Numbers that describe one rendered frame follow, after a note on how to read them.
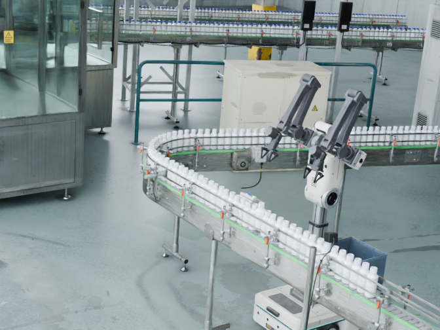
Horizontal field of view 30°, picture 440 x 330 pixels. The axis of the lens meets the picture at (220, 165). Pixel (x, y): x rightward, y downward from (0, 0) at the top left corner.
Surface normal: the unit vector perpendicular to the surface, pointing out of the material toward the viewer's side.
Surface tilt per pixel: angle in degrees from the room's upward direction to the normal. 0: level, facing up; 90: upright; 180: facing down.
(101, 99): 90
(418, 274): 0
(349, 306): 90
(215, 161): 90
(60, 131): 90
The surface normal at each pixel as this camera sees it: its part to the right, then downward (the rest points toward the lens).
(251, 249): -0.80, 0.12
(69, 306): 0.07, -0.95
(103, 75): 0.59, 0.29
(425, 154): 0.31, 0.32
